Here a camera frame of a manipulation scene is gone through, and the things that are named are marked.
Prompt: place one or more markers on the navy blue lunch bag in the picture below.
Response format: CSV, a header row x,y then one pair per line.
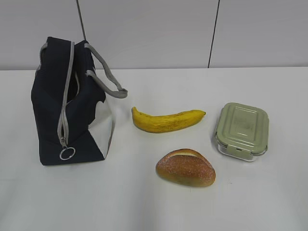
x,y
73,119

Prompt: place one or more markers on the green lid glass container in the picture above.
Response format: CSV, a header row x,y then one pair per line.
x,y
242,131

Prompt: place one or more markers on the yellow banana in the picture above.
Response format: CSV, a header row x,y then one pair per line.
x,y
166,123

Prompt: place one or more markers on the brown bread roll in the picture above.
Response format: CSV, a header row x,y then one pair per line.
x,y
186,167

